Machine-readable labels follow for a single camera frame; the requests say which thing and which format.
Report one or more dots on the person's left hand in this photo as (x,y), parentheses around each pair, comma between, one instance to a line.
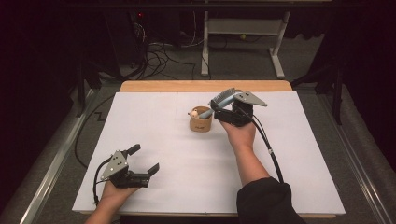
(116,194)

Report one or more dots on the person's right hand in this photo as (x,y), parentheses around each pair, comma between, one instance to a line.
(241,135)

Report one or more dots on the person's black sleeve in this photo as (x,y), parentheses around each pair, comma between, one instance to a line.
(267,202)

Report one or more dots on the white table mat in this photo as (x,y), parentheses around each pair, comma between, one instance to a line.
(155,140)

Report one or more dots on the black tripod stand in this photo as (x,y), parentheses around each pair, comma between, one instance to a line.
(81,84)
(337,93)

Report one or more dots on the metal floor rail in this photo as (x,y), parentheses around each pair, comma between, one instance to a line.
(56,165)
(358,161)

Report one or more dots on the light blue hairbrush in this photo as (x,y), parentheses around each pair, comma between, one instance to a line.
(225,97)

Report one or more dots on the wooden holder with animal figurine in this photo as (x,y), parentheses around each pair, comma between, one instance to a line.
(200,125)

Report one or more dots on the small yellow-green object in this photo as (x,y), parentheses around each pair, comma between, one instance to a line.
(243,36)

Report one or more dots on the white metal stand frame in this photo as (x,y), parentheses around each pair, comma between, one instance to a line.
(241,26)

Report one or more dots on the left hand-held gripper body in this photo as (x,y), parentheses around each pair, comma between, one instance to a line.
(120,175)

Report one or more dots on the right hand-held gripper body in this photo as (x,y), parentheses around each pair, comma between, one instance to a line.
(236,115)

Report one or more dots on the black computer tower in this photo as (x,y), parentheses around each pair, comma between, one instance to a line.
(124,34)

